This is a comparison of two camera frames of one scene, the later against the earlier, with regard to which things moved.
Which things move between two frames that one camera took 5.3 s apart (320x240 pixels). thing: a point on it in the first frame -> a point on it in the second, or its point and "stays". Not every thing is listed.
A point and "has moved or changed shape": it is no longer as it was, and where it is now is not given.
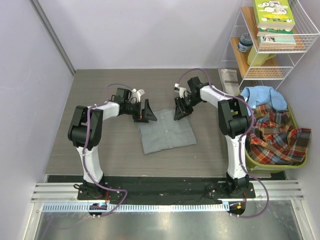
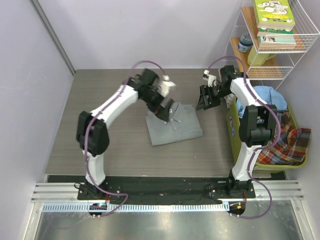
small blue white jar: x=245 y=43 stays
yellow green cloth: x=256 y=59 stays
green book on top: x=274 y=14 stays
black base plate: x=166 y=190 stays
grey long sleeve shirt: x=165 y=133 has moved or changed shape
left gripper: x=146 y=114 -> x=159 y=111
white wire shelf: x=269 y=38 stays
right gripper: x=181 y=110 -> x=203 y=103
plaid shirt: x=272 y=138 stays
